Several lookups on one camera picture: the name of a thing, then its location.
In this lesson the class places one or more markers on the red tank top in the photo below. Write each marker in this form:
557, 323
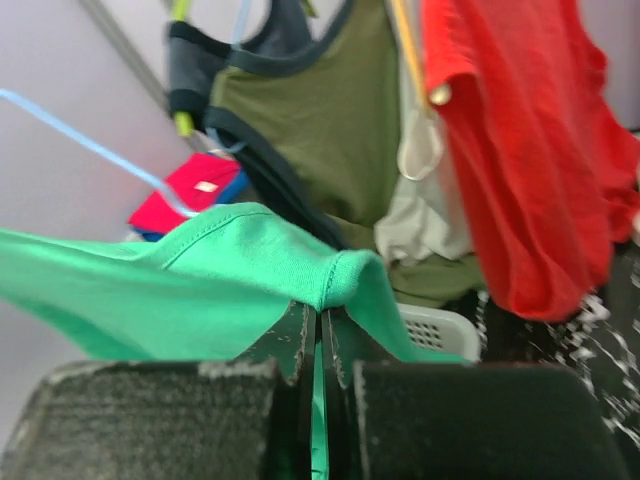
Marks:
547, 175

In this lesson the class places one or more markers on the yellow plastic hanger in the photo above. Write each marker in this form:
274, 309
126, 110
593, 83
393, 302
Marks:
404, 16

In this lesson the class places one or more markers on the white plastic mesh basket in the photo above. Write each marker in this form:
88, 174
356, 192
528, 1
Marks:
441, 331

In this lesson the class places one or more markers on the olive green tank top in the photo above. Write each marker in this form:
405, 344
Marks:
332, 111

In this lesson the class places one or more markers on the navy blue tank top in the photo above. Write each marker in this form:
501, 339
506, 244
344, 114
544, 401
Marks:
272, 178

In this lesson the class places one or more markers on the white tank top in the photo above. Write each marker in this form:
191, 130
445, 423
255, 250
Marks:
426, 215

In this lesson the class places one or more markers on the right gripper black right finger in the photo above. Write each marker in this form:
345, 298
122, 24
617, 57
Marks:
386, 419

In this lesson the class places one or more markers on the lime green hanger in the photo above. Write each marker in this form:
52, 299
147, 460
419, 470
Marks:
194, 58

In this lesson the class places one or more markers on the light blue wire hanger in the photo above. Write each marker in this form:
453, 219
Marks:
158, 184

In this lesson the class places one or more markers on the folded clothes stack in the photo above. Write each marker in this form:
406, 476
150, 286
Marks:
204, 180

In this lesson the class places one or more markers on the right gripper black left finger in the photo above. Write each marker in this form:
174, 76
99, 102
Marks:
247, 418

